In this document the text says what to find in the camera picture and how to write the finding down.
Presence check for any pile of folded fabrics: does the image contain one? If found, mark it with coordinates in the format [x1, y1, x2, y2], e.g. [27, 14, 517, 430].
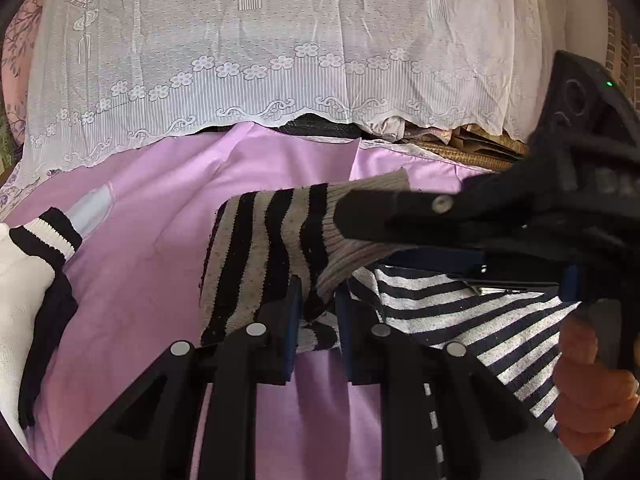
[369, 116, 503, 143]

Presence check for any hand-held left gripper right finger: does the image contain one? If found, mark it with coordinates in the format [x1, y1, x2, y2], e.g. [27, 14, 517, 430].
[335, 285, 585, 480]

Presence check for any pink floral cloth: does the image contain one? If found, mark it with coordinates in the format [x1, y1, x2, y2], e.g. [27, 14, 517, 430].
[0, 0, 57, 148]

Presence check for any white sock with striped cuff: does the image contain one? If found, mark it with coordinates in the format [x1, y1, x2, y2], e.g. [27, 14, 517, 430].
[0, 207, 84, 443]

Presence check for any dark cloth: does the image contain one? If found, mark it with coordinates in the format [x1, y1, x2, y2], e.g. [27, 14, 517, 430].
[279, 113, 367, 139]

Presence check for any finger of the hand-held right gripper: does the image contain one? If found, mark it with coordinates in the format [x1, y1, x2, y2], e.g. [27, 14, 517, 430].
[377, 251, 582, 303]
[333, 186, 501, 257]

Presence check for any dark navy sock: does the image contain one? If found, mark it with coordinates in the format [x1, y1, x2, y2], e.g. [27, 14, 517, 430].
[18, 269, 81, 429]

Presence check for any navy white striped fluffy sock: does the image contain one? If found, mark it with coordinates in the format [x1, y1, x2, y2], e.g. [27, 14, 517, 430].
[346, 264, 584, 467]

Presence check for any woven straw mat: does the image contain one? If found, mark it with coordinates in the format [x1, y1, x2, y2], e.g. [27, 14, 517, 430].
[412, 132, 532, 173]

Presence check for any grey black striped sock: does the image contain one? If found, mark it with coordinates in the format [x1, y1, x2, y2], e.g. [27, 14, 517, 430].
[199, 169, 412, 354]

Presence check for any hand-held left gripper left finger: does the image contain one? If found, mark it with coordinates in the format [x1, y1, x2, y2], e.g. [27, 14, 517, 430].
[52, 278, 303, 480]

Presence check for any purple bed sheet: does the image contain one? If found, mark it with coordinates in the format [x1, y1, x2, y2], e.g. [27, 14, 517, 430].
[0, 122, 501, 480]

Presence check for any person's right hand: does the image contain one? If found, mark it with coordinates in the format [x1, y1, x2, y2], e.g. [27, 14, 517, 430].
[552, 316, 640, 457]

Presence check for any white lace cloth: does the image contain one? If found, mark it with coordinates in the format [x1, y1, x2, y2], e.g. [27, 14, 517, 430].
[22, 0, 568, 172]

